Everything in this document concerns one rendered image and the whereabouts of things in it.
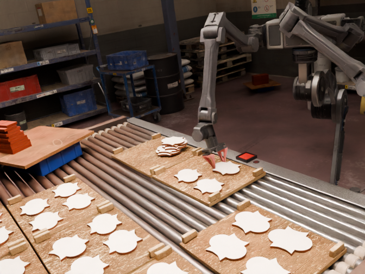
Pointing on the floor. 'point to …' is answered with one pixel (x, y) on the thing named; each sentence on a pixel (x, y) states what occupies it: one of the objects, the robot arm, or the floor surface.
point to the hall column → (171, 32)
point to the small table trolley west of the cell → (133, 94)
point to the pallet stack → (197, 56)
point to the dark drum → (165, 82)
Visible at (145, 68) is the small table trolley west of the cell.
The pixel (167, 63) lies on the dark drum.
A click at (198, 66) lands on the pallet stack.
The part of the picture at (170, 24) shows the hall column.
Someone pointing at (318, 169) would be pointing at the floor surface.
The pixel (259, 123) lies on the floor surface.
